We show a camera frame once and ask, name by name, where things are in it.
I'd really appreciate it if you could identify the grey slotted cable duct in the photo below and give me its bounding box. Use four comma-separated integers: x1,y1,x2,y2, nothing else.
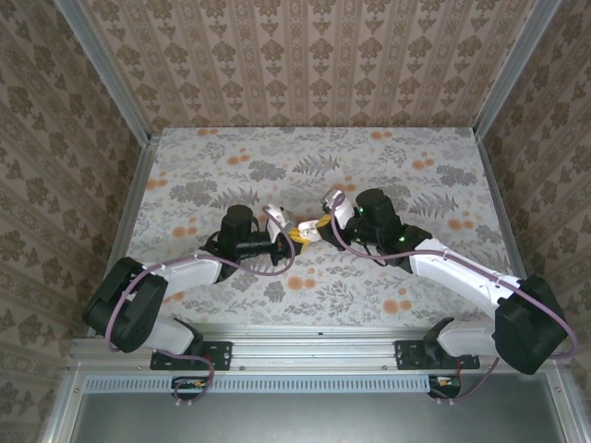
85,374,431,394

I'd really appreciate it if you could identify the aluminium side rail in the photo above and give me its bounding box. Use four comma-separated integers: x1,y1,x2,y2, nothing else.
474,133,591,443
39,132,162,443

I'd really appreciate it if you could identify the black controller board with wires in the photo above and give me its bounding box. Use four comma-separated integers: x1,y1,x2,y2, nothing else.
427,373,464,401
171,376,210,401

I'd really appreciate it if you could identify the aluminium frame post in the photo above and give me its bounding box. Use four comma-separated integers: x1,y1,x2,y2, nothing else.
471,0,563,142
53,0,154,145

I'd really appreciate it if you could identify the black mounting plate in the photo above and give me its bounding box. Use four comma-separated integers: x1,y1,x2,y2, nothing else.
394,340,481,371
150,340,233,371

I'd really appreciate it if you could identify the floral patterned table cover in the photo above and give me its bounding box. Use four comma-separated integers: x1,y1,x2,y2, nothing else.
117,126,527,329

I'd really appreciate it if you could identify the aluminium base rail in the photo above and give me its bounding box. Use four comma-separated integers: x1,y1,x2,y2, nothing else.
68,322,573,376

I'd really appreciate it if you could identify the short purple cable loop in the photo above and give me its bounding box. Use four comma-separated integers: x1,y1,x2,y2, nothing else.
156,353,217,408
436,357,500,407

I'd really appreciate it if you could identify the grey metal sheet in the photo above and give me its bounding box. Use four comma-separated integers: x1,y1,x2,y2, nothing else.
68,391,567,443

